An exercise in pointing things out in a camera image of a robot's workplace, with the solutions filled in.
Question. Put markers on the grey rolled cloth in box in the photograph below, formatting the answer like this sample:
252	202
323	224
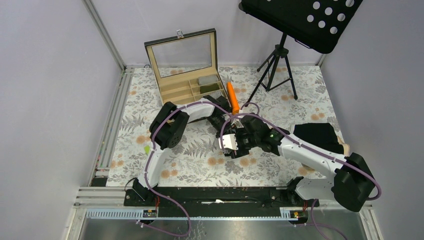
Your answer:
207	80

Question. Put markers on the wooden compartment box glass lid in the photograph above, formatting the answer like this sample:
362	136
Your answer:
178	61

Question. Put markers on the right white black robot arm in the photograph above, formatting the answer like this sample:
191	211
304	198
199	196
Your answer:
348	179

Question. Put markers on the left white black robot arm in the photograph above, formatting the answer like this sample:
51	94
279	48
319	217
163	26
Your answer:
167	130

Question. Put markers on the aluminium frame rails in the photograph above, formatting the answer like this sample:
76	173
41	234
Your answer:
97	193

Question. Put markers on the grey striped underwear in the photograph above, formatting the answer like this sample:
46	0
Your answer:
216	94

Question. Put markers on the green clip upper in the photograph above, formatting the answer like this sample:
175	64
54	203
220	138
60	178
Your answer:
147	149

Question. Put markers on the black underwear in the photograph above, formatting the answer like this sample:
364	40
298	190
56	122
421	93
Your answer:
233	154

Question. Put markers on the dark green rolled cloth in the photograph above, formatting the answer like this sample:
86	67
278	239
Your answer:
204	89

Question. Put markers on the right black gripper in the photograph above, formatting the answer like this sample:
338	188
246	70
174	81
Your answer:
241	150

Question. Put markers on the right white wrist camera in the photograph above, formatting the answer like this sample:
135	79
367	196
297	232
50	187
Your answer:
228	143

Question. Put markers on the black clothing pile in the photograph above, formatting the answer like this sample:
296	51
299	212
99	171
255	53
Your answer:
309	131

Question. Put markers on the floral tablecloth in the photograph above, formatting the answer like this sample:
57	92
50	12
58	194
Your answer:
196	160

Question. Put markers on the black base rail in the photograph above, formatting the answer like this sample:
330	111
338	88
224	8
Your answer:
216	202

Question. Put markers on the black music stand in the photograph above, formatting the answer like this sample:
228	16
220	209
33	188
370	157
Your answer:
315	24

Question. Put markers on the beige garment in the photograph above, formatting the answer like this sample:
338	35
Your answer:
331	143

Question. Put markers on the orange cylinder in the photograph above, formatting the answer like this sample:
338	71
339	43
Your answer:
232	98

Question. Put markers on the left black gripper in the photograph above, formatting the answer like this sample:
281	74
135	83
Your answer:
229	126

